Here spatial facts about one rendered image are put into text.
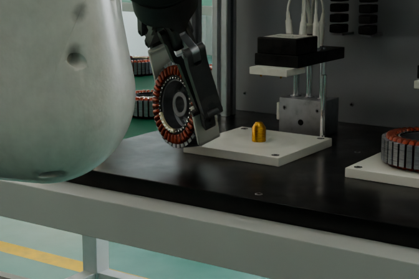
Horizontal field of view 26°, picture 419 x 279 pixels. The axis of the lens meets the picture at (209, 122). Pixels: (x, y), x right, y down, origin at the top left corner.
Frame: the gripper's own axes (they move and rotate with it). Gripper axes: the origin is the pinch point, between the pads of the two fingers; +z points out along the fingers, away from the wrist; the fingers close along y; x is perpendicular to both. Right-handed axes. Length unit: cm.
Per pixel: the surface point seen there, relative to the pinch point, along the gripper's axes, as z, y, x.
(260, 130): 8.9, -3.2, -8.8
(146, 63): 64, 69, -17
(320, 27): 7.5, 7.6, -25.7
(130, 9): 253, 292, -82
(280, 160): 4.9, -11.8, -6.9
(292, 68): 4.6, 0.6, -16.6
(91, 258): 115, 63, 12
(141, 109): 30.5, 28.4, -1.9
